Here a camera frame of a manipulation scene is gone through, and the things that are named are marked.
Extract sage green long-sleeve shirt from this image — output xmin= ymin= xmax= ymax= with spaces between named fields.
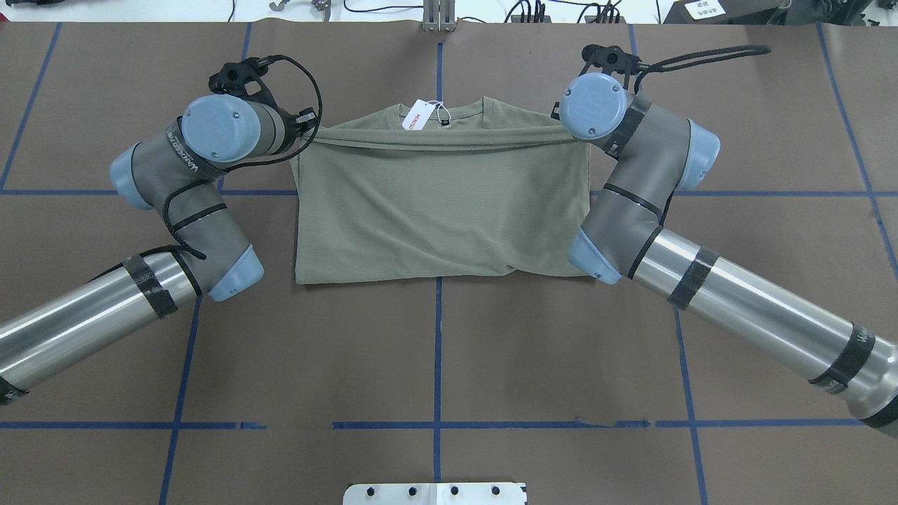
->
xmin=290 ymin=97 xmax=590 ymax=285

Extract white pedestal base plate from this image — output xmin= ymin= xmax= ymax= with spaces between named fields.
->
xmin=342 ymin=482 xmax=528 ymax=504

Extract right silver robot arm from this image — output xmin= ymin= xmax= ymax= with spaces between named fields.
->
xmin=552 ymin=44 xmax=897 ymax=438

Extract white paper clothing tag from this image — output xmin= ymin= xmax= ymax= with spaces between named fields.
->
xmin=401 ymin=99 xmax=453 ymax=130

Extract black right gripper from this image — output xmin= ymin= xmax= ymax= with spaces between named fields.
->
xmin=579 ymin=44 xmax=642 ymax=77

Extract aluminium frame post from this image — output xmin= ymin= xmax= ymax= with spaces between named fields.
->
xmin=422 ymin=0 xmax=457 ymax=32

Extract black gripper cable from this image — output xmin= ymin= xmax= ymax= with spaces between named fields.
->
xmin=635 ymin=45 xmax=771 ymax=75

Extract blue tape grid lines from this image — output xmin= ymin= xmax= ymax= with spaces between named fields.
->
xmin=2 ymin=20 xmax=896 ymax=504

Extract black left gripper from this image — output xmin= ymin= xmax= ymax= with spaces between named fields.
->
xmin=208 ymin=58 xmax=318 ymax=130

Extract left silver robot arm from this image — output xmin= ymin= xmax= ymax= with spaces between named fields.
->
xmin=2 ymin=54 xmax=323 ymax=405

